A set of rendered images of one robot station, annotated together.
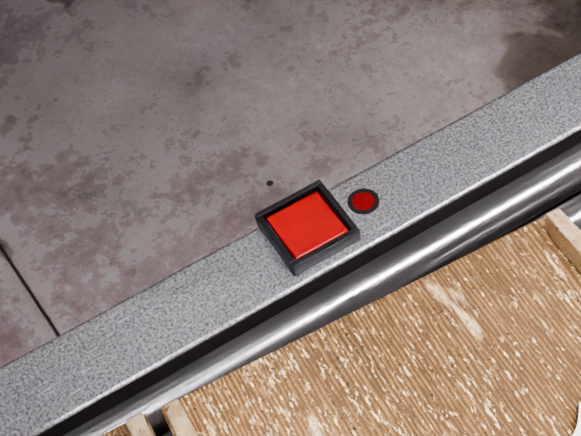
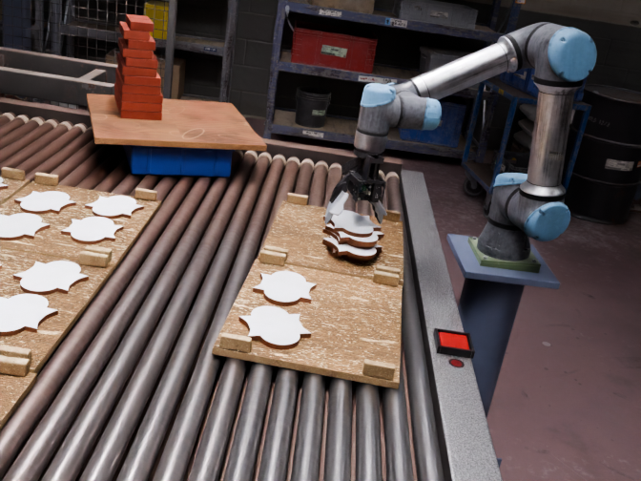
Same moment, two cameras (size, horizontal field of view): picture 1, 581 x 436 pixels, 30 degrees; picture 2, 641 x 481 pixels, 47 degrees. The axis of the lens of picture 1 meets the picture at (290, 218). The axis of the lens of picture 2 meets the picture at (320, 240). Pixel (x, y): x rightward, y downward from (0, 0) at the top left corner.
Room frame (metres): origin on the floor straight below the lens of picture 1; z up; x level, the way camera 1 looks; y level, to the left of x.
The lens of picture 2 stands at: (0.83, -1.38, 1.68)
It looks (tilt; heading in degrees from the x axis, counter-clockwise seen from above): 23 degrees down; 112
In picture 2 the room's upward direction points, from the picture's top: 9 degrees clockwise
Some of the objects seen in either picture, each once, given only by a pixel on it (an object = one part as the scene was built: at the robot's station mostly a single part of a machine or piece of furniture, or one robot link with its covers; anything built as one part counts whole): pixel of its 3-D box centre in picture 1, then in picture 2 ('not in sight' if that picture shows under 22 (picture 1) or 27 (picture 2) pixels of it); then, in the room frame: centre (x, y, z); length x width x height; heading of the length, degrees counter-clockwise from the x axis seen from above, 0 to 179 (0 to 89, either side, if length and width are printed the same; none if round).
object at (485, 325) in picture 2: not in sight; (467, 381); (0.58, 0.66, 0.44); 0.38 x 0.38 x 0.87; 27
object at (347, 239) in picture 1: (307, 227); (453, 343); (0.61, -0.01, 0.92); 0.08 x 0.08 x 0.02; 23
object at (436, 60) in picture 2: not in sight; (450, 67); (-0.69, 4.64, 0.76); 0.50 x 0.36 x 0.24; 33
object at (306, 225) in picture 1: (307, 227); (453, 343); (0.61, -0.01, 0.92); 0.06 x 0.06 x 0.01; 23
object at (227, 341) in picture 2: not in sight; (236, 342); (0.28, -0.34, 0.95); 0.06 x 0.02 x 0.03; 19
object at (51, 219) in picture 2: not in sight; (70, 216); (-0.35, -0.09, 0.94); 0.41 x 0.35 x 0.04; 112
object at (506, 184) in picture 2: not in sight; (514, 197); (0.57, 0.66, 1.06); 0.13 x 0.12 x 0.14; 130
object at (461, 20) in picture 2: not in sight; (434, 12); (-0.89, 4.54, 1.16); 0.60 x 0.40 x 0.15; 29
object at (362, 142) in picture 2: not in sight; (371, 141); (0.27, 0.24, 1.22); 0.08 x 0.08 x 0.05
